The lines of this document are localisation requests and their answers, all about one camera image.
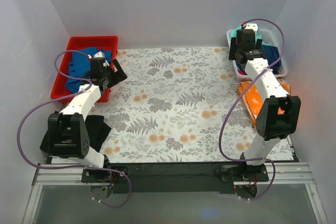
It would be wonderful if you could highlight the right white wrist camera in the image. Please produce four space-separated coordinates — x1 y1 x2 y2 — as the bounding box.
241 23 258 34

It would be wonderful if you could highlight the magenta shirt in basket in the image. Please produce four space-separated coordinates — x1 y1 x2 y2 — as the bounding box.
236 63 246 76

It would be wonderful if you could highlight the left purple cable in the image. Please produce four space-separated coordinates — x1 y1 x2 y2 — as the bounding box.
16 50 132 208

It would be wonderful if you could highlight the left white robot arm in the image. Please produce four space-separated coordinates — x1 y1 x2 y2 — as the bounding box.
48 56 127 182

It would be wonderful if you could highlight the black folded shirt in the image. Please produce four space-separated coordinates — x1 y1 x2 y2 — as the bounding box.
40 113 111 158

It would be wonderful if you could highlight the floral table mat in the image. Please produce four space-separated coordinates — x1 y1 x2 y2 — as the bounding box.
49 47 295 164

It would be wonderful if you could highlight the white plastic basket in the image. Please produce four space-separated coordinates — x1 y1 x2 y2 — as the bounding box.
232 29 288 82

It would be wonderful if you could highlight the dark blue t shirt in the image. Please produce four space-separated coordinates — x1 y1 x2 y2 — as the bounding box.
261 44 281 74

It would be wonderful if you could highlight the aluminium mounting rail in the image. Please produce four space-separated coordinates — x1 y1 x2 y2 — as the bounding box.
23 162 328 223

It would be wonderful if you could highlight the orange tie-dye folded shirt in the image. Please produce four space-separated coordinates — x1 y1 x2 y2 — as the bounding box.
237 78 290 127

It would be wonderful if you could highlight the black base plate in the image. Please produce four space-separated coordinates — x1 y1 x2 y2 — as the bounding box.
81 162 271 194

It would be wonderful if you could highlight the blue shirt in red bin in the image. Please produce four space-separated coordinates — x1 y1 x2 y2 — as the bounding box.
65 47 113 93

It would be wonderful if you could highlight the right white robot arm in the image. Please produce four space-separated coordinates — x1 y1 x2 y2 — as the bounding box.
224 23 301 182

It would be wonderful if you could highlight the red plastic bin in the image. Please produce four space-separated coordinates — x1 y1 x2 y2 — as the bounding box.
50 36 118 99

